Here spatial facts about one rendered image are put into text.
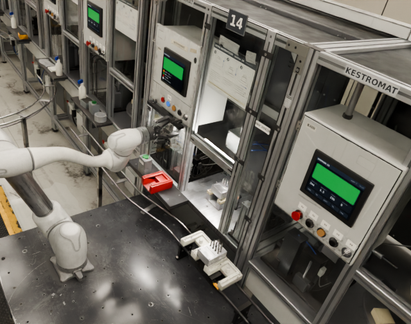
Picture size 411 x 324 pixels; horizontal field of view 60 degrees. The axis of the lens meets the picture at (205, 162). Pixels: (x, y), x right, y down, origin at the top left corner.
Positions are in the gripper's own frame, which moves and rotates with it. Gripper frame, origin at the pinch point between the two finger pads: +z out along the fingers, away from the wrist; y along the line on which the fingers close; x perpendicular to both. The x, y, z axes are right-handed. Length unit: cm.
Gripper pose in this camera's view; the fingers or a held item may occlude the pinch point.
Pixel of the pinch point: (174, 127)
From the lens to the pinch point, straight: 205.0
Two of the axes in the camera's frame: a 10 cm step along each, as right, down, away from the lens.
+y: 1.3, -8.8, -4.6
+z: 7.0, -2.5, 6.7
